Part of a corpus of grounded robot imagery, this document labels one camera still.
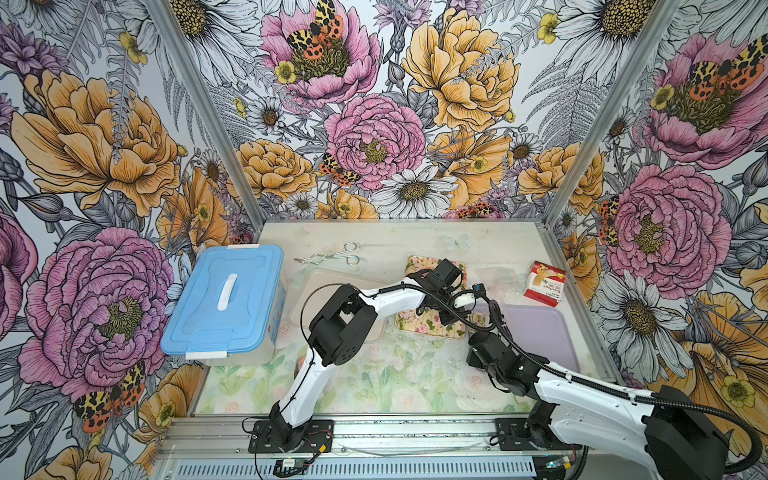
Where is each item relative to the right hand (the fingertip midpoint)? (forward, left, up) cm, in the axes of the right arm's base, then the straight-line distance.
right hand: (474, 354), depth 87 cm
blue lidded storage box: (+6, +64, +18) cm, 67 cm away
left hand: (+10, +3, +2) cm, 10 cm away
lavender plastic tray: (+7, -23, -2) cm, 24 cm away
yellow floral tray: (+10, +12, -1) cm, 16 cm away
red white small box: (+21, -27, +2) cm, 35 cm away
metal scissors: (+38, +51, 0) cm, 63 cm away
